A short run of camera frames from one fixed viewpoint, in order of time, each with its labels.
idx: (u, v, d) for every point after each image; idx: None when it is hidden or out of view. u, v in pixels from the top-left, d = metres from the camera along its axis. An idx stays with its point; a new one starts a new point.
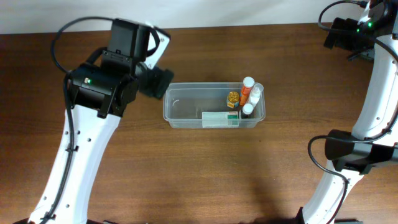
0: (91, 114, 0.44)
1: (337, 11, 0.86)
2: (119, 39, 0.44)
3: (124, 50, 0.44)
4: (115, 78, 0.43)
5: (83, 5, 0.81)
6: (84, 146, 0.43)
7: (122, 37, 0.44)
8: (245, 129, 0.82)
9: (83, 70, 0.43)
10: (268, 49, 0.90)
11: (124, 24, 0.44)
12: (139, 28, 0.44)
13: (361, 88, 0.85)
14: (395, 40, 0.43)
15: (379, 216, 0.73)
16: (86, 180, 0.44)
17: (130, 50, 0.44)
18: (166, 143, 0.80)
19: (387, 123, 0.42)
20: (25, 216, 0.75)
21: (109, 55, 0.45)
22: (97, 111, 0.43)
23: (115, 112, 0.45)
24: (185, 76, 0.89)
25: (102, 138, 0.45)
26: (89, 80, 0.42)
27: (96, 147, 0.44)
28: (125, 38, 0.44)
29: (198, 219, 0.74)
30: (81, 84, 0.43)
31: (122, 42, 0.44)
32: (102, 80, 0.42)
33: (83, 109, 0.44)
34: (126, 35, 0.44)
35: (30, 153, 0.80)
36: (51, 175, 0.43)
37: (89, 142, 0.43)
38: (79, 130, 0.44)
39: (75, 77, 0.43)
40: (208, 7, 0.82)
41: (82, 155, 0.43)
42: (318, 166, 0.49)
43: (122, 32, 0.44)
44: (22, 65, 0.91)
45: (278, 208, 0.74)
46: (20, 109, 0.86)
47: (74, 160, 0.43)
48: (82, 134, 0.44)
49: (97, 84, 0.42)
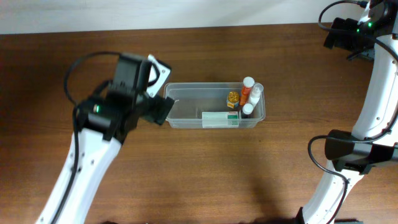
0: (97, 137, 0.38)
1: (337, 11, 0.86)
2: (123, 71, 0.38)
3: (128, 83, 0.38)
4: (120, 107, 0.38)
5: (83, 5, 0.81)
6: (88, 171, 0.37)
7: (128, 71, 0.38)
8: (245, 129, 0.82)
9: (89, 100, 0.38)
10: (268, 49, 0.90)
11: (130, 58, 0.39)
12: (143, 63, 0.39)
13: (361, 88, 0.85)
14: (395, 40, 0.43)
15: (379, 216, 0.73)
16: (86, 205, 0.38)
17: (135, 83, 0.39)
18: (166, 143, 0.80)
19: (387, 123, 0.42)
20: (24, 217, 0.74)
21: (113, 87, 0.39)
22: (102, 136, 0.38)
23: (118, 139, 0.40)
24: (185, 76, 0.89)
25: (107, 160, 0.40)
26: (97, 108, 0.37)
27: (99, 170, 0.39)
28: (130, 73, 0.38)
29: (198, 219, 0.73)
30: (89, 113, 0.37)
31: (126, 75, 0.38)
32: (109, 111, 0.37)
33: (89, 135, 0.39)
34: (132, 70, 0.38)
35: (29, 153, 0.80)
36: (50, 196, 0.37)
37: (93, 164, 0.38)
38: (84, 152, 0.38)
39: (82, 107, 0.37)
40: (208, 7, 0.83)
41: (84, 179, 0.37)
42: (318, 167, 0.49)
43: (127, 66, 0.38)
44: (22, 65, 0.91)
45: (278, 208, 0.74)
46: (20, 109, 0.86)
47: (76, 185, 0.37)
48: (87, 155, 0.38)
49: (104, 116, 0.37)
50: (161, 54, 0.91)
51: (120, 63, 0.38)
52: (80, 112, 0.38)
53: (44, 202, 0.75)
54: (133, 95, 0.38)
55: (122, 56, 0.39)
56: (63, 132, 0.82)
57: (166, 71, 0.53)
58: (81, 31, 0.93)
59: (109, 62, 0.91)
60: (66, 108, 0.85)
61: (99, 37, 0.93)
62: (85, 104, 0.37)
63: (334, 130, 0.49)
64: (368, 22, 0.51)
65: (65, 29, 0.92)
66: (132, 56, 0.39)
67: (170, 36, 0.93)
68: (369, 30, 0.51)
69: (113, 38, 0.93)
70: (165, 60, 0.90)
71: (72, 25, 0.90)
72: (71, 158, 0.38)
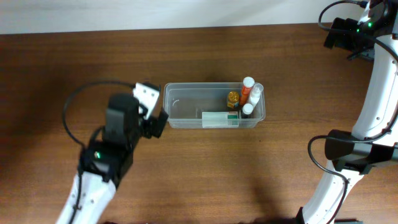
0: (96, 180, 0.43)
1: (337, 11, 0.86)
2: (112, 119, 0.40)
3: (118, 129, 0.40)
4: (115, 152, 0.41)
5: (83, 5, 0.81)
6: (88, 208, 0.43)
7: (117, 122, 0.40)
8: (245, 129, 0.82)
9: (90, 149, 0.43)
10: (268, 49, 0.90)
11: (117, 107, 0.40)
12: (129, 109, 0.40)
13: (361, 88, 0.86)
14: (395, 40, 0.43)
15: (379, 216, 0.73)
16: None
17: (124, 128, 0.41)
18: (166, 143, 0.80)
19: (387, 123, 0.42)
20: (23, 217, 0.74)
21: (107, 134, 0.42)
22: (101, 178, 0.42)
23: (117, 180, 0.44)
24: (185, 76, 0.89)
25: (105, 200, 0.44)
26: (97, 155, 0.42)
27: (99, 206, 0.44)
28: (118, 121, 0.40)
29: (198, 219, 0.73)
30: (91, 160, 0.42)
31: (115, 122, 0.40)
32: (106, 157, 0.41)
33: (91, 177, 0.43)
34: (121, 121, 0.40)
35: (29, 153, 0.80)
36: None
37: (92, 203, 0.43)
38: (84, 193, 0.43)
39: (84, 157, 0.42)
40: (208, 7, 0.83)
41: (85, 216, 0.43)
42: (318, 166, 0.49)
43: (116, 118, 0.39)
44: (22, 65, 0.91)
45: (278, 208, 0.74)
46: (20, 109, 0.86)
47: (79, 219, 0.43)
48: (87, 196, 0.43)
49: (103, 162, 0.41)
50: (161, 54, 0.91)
51: (109, 115, 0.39)
52: (83, 159, 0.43)
53: (43, 202, 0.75)
54: (124, 139, 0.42)
55: (110, 108, 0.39)
56: (63, 132, 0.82)
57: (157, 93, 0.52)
58: (81, 31, 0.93)
59: (109, 62, 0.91)
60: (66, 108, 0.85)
61: (99, 37, 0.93)
62: (87, 151, 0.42)
63: (334, 130, 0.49)
64: (369, 22, 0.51)
65: (64, 29, 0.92)
66: (119, 102, 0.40)
67: (170, 36, 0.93)
68: (369, 30, 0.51)
69: (113, 38, 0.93)
70: (165, 60, 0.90)
71: (72, 25, 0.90)
72: (73, 198, 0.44)
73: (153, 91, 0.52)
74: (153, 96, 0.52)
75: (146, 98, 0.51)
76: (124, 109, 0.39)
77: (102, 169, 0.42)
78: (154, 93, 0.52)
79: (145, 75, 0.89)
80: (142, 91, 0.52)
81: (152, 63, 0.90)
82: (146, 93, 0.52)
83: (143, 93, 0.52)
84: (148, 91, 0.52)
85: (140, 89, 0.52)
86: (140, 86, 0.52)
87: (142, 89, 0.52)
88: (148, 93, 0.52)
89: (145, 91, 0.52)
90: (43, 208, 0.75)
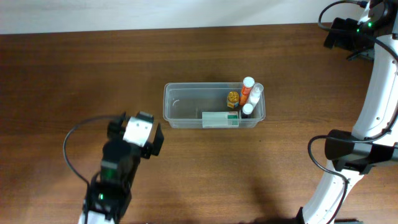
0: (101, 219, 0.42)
1: (337, 11, 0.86)
2: (107, 168, 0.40)
3: (114, 175, 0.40)
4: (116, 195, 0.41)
5: (83, 5, 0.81)
6: None
7: (112, 170, 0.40)
8: (245, 129, 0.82)
9: (92, 193, 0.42)
10: (268, 49, 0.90)
11: (111, 158, 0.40)
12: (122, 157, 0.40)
13: (361, 88, 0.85)
14: (395, 40, 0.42)
15: (379, 216, 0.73)
16: None
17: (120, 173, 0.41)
18: (166, 143, 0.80)
19: (387, 123, 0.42)
20: (23, 217, 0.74)
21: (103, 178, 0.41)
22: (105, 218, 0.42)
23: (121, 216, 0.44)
24: (185, 76, 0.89)
25: None
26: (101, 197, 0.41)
27: None
28: (113, 169, 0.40)
29: (198, 219, 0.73)
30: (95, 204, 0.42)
31: (111, 170, 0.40)
32: (108, 200, 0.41)
33: (95, 216, 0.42)
34: (115, 171, 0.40)
35: (29, 153, 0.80)
36: None
37: None
38: None
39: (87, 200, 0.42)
40: (208, 7, 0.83)
41: None
42: (318, 166, 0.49)
43: (111, 168, 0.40)
44: (22, 65, 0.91)
45: (278, 208, 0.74)
46: (20, 109, 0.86)
47: None
48: None
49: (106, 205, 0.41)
50: (161, 54, 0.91)
51: (103, 166, 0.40)
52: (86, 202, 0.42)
53: (43, 202, 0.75)
54: (122, 183, 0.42)
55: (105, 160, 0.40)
56: (63, 132, 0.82)
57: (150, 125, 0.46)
58: (81, 31, 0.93)
59: (108, 62, 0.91)
60: (66, 109, 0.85)
61: (99, 37, 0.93)
62: (91, 195, 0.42)
63: (334, 130, 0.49)
64: (369, 22, 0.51)
65: (65, 29, 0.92)
66: (112, 152, 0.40)
67: (170, 36, 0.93)
68: (369, 30, 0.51)
69: (113, 38, 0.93)
70: (165, 60, 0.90)
71: (72, 25, 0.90)
72: None
73: (147, 123, 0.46)
74: (147, 129, 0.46)
75: (141, 134, 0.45)
76: (118, 160, 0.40)
77: (106, 210, 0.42)
78: (148, 126, 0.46)
79: (145, 75, 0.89)
80: (134, 125, 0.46)
81: (152, 63, 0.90)
82: (139, 126, 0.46)
83: (136, 129, 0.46)
84: (142, 124, 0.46)
85: (132, 124, 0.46)
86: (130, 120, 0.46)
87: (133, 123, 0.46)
88: (140, 127, 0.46)
89: (137, 125, 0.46)
90: (43, 208, 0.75)
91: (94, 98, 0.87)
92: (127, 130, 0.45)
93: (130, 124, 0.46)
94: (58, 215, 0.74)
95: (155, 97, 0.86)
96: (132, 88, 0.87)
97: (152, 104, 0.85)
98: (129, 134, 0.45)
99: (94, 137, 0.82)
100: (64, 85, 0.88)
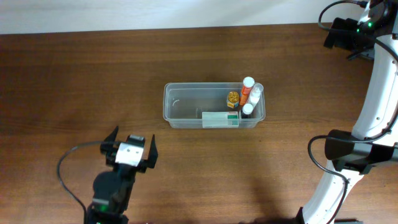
0: None
1: (337, 11, 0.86)
2: (101, 204, 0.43)
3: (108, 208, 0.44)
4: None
5: (83, 5, 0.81)
6: None
7: (106, 205, 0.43)
8: (245, 129, 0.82)
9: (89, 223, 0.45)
10: (268, 49, 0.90)
11: (101, 195, 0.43)
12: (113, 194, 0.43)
13: (361, 88, 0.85)
14: (395, 40, 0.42)
15: (379, 216, 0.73)
16: None
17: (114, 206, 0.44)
18: (166, 143, 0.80)
19: (387, 123, 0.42)
20: (23, 217, 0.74)
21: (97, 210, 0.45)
22: None
23: None
24: (185, 76, 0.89)
25: None
26: None
27: None
28: (106, 205, 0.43)
29: (198, 219, 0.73)
30: None
31: (104, 206, 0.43)
32: None
33: None
34: (108, 206, 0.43)
35: (29, 153, 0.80)
36: None
37: None
38: None
39: None
40: (208, 7, 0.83)
41: None
42: (318, 166, 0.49)
43: (102, 205, 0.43)
44: (22, 65, 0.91)
45: (278, 208, 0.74)
46: (19, 109, 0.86)
47: None
48: None
49: None
50: (161, 54, 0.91)
51: (95, 202, 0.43)
52: None
53: (43, 202, 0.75)
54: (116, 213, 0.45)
55: (96, 198, 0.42)
56: (63, 132, 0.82)
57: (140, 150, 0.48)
58: (81, 31, 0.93)
59: (108, 62, 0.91)
60: (66, 109, 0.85)
61: (100, 37, 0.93)
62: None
63: (334, 130, 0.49)
64: (368, 23, 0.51)
65: (65, 29, 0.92)
66: (104, 191, 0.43)
67: (170, 36, 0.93)
68: (369, 30, 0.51)
69: (113, 39, 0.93)
70: (165, 60, 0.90)
71: (72, 25, 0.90)
72: None
73: (137, 147, 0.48)
74: (138, 154, 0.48)
75: (132, 158, 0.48)
76: (108, 196, 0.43)
77: None
78: (138, 151, 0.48)
79: (145, 75, 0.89)
80: (125, 150, 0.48)
81: (152, 63, 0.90)
82: (130, 151, 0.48)
83: (127, 154, 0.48)
84: (132, 149, 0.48)
85: (123, 149, 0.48)
86: (122, 145, 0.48)
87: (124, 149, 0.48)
88: (131, 152, 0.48)
89: (128, 150, 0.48)
90: (43, 208, 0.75)
91: (94, 98, 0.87)
92: (118, 155, 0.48)
93: (120, 149, 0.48)
94: (58, 216, 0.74)
95: (155, 97, 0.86)
96: (132, 88, 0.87)
97: (152, 104, 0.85)
98: (120, 158, 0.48)
99: (94, 137, 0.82)
100: (64, 85, 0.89)
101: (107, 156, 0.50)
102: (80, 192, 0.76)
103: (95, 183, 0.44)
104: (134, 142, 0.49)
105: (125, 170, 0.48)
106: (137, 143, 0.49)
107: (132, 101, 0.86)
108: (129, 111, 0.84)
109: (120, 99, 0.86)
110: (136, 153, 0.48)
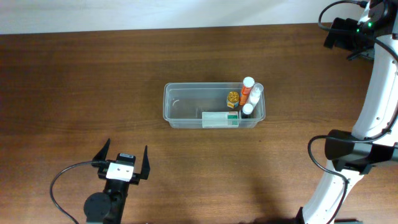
0: None
1: (337, 11, 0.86)
2: None
3: None
4: None
5: (83, 5, 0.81)
6: None
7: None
8: (245, 129, 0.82)
9: None
10: (268, 49, 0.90)
11: (94, 218, 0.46)
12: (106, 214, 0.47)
13: (361, 88, 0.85)
14: (395, 40, 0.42)
15: (379, 216, 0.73)
16: None
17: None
18: (166, 143, 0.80)
19: (387, 123, 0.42)
20: (23, 218, 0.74)
21: None
22: None
23: None
24: (185, 75, 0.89)
25: None
26: None
27: None
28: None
29: (198, 219, 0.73)
30: None
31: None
32: None
33: None
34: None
35: (28, 153, 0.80)
36: None
37: None
38: None
39: None
40: (208, 7, 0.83)
41: None
42: (318, 166, 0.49)
43: None
44: (21, 65, 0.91)
45: (278, 208, 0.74)
46: (19, 109, 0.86)
47: None
48: None
49: None
50: (161, 54, 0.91)
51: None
52: None
53: (43, 202, 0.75)
54: None
55: (89, 221, 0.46)
56: (64, 132, 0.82)
57: (130, 168, 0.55)
58: (82, 31, 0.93)
59: (109, 62, 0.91)
60: (66, 108, 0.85)
61: (100, 37, 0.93)
62: None
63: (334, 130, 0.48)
64: (369, 22, 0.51)
65: (65, 29, 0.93)
66: (96, 216, 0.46)
67: (170, 37, 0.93)
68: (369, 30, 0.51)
69: (113, 39, 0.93)
70: (166, 60, 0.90)
71: (72, 25, 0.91)
72: None
73: (127, 166, 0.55)
74: (128, 172, 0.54)
75: (122, 175, 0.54)
76: (101, 218, 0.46)
77: None
78: (129, 169, 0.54)
79: (145, 75, 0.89)
80: (115, 169, 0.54)
81: (152, 63, 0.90)
82: (120, 170, 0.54)
83: (117, 172, 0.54)
84: (122, 167, 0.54)
85: (114, 168, 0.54)
86: (113, 164, 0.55)
87: (114, 167, 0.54)
88: (122, 170, 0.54)
89: (118, 169, 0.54)
90: (43, 208, 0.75)
91: (94, 98, 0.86)
92: (109, 173, 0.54)
93: (112, 168, 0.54)
94: (58, 215, 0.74)
95: (155, 97, 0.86)
96: (132, 88, 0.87)
97: (152, 104, 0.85)
98: (111, 176, 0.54)
99: (94, 137, 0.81)
100: (64, 85, 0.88)
101: (99, 173, 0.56)
102: (80, 192, 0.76)
103: (86, 210, 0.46)
104: (124, 161, 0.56)
105: (117, 186, 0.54)
106: (127, 162, 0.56)
107: (132, 101, 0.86)
108: (128, 111, 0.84)
109: (120, 99, 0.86)
110: (126, 171, 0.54)
